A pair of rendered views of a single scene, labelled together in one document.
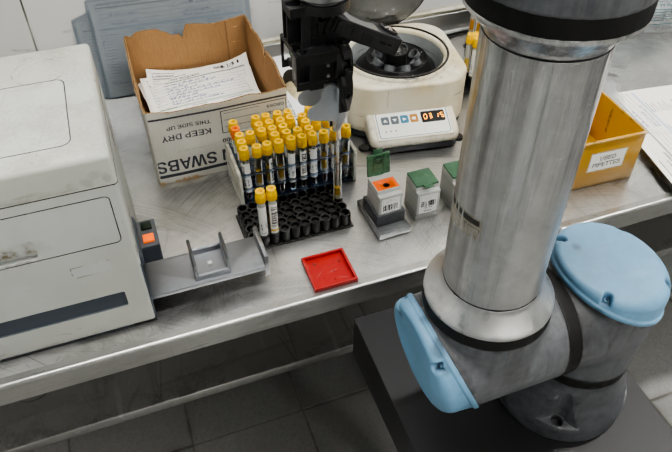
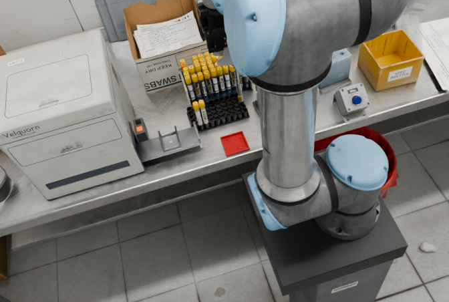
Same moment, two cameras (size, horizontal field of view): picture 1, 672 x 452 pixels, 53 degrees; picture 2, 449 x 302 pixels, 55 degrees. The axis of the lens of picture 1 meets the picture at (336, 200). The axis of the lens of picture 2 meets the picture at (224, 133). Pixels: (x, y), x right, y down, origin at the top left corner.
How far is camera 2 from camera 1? 0.26 m
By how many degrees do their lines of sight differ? 13
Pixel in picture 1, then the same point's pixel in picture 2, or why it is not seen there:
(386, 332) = not seen: hidden behind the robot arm
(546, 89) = (282, 105)
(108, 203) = (113, 121)
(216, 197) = (176, 101)
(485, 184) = (268, 137)
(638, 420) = (385, 229)
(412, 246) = not seen: hidden behind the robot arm
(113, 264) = (119, 148)
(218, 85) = (177, 33)
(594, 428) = (357, 234)
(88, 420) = (123, 211)
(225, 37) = (180, 3)
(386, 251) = not seen: hidden behind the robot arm
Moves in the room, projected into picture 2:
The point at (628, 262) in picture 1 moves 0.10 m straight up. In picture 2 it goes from (365, 158) to (373, 123)
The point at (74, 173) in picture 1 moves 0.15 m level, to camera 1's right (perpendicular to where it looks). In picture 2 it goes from (95, 109) to (159, 107)
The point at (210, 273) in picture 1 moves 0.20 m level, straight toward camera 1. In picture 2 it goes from (170, 148) to (180, 212)
